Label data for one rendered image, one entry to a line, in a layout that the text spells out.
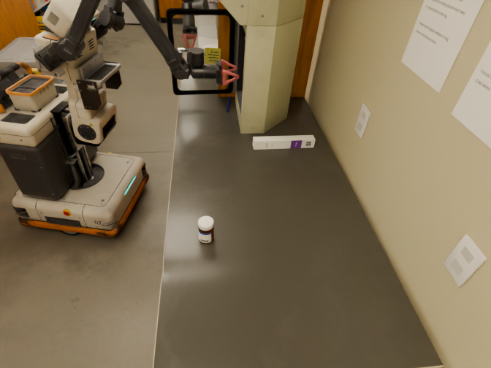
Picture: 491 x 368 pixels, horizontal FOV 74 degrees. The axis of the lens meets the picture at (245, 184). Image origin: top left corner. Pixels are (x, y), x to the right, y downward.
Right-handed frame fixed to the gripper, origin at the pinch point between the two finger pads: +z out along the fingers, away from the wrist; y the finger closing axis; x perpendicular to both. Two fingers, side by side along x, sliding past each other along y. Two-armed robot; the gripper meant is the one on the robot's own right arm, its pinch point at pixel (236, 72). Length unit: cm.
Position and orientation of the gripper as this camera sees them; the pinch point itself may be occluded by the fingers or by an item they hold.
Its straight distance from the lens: 155.1
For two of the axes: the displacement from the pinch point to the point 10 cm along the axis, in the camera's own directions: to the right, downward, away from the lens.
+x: -0.6, 7.5, 6.6
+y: -1.1, -6.6, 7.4
